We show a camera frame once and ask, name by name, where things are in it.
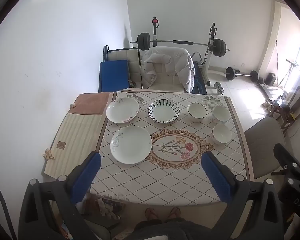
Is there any blue weight bench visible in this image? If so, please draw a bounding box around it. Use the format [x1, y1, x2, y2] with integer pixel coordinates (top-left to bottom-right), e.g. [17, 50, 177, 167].
[192, 61, 208, 95]

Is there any white bowl with blue print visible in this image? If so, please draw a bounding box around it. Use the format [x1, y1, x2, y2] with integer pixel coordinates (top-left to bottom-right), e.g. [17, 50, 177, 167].
[212, 105, 231, 125]

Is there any white bowl with red flowers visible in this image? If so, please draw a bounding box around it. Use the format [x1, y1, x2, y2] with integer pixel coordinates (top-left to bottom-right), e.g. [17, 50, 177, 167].
[212, 124, 232, 145]

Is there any beige and brown table runner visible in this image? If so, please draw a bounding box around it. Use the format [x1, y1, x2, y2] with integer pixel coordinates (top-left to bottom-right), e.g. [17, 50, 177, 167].
[41, 92, 110, 179]

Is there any blue folded mat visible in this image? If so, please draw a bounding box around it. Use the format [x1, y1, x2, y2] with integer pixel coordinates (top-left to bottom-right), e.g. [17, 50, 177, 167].
[99, 60, 130, 93]

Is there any white plate with blue flower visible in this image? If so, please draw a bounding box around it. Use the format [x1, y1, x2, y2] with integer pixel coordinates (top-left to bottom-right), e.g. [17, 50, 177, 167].
[110, 126, 152, 165]

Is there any white plate with red mark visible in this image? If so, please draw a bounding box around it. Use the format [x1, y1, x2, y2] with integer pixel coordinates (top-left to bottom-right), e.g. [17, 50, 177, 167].
[106, 97, 140, 124]

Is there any barbell with black weights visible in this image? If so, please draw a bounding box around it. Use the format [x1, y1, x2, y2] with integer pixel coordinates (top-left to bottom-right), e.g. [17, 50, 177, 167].
[130, 32, 230, 57]

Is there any floral printed cushion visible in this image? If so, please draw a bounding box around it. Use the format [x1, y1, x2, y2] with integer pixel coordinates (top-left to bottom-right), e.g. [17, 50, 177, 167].
[96, 196, 124, 222]

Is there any grey chair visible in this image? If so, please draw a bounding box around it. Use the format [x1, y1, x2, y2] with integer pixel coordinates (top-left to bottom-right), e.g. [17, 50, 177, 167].
[244, 117, 288, 179]

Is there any person's right foot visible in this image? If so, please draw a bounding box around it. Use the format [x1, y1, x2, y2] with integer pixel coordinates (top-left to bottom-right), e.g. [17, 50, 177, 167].
[168, 207, 182, 219]

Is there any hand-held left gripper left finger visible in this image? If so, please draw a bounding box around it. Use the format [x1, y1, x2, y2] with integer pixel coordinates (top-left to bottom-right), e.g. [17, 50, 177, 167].
[19, 151, 110, 240]

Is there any green striped plate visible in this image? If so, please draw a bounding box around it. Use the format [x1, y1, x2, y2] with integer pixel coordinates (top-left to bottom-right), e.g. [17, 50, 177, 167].
[148, 99, 180, 124]

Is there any floral checked tablecloth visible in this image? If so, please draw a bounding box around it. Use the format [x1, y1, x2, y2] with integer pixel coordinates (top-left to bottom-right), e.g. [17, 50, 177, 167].
[90, 90, 254, 205]

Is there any person's foot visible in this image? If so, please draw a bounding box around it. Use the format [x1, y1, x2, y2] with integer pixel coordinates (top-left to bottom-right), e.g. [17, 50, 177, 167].
[168, 207, 182, 219]
[145, 207, 163, 220]

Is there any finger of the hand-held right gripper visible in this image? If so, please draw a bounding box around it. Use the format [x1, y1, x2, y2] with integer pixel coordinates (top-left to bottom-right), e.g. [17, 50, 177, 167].
[274, 143, 300, 178]

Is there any dark wooden chair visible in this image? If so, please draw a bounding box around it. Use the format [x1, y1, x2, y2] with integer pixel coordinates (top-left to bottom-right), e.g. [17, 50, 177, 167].
[270, 86, 300, 133]

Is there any person's left foot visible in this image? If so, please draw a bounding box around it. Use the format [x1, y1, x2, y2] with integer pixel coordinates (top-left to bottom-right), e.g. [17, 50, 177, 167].
[145, 207, 163, 220]

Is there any white bowl with dark rim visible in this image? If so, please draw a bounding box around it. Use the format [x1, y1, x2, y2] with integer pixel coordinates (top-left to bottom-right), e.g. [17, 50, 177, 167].
[187, 103, 207, 123]

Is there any short barbell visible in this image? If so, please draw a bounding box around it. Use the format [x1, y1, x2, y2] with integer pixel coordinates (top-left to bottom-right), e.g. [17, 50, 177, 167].
[224, 67, 259, 82]

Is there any chrome dumbbell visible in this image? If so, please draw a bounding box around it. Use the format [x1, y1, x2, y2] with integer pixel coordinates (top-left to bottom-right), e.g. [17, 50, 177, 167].
[214, 81, 225, 95]

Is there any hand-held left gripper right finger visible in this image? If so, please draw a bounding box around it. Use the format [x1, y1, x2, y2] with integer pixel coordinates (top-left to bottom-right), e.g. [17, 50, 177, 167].
[201, 151, 284, 240]

